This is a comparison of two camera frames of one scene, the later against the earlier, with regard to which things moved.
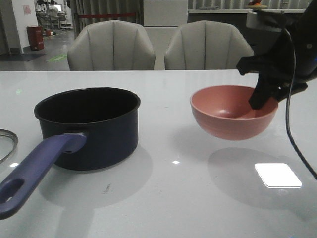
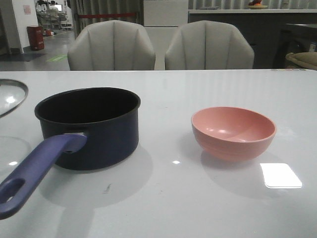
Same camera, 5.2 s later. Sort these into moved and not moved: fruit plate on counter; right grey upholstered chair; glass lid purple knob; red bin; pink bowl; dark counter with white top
Moved: pink bowl; glass lid purple knob
Not moved: dark counter with white top; right grey upholstered chair; red bin; fruit plate on counter
